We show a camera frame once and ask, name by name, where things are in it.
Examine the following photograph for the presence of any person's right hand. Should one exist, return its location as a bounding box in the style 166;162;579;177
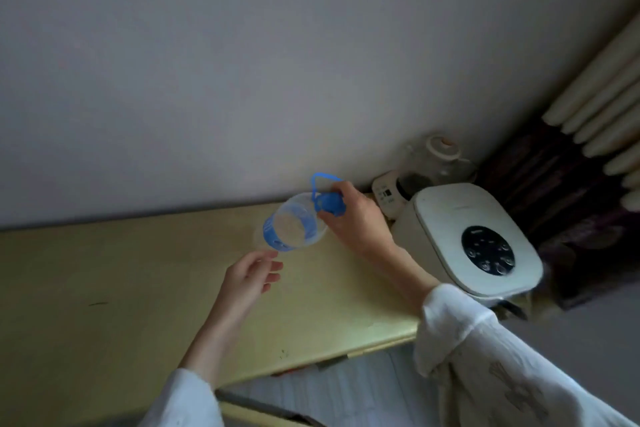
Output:
317;180;402;264

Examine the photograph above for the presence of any person's left hand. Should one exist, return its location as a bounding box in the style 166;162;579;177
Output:
217;250;285;324

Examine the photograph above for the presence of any clear bottle blue cap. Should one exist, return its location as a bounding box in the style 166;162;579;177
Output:
253;172;347;254

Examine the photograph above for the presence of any person's left forearm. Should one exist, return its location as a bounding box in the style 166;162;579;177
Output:
179;311;253;388

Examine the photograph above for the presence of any person's right forearm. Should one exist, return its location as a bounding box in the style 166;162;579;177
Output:
369;245;442;316

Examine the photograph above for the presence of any white kettle base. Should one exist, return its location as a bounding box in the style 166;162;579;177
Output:
371;170;417;220

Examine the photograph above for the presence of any white box-shaped appliance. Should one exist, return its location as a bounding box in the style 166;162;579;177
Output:
392;183;545;308

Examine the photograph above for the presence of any glass kettle beige lid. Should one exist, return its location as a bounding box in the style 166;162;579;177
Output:
399;133;477;193

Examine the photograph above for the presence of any beige wooden cabinet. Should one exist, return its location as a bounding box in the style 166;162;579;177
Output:
0;193;422;427

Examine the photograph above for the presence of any white left sleeve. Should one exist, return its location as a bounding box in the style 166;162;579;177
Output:
139;369;226;427

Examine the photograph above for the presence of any white sleeve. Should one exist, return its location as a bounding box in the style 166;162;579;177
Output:
413;284;640;427
139;369;226;427

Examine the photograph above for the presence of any black power plug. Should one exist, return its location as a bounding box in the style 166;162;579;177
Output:
493;291;532;321

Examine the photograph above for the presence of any white right sleeve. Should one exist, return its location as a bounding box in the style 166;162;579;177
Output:
413;284;640;427

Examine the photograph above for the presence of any beige brown striped curtain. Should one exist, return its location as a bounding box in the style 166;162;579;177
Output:
479;11;640;311

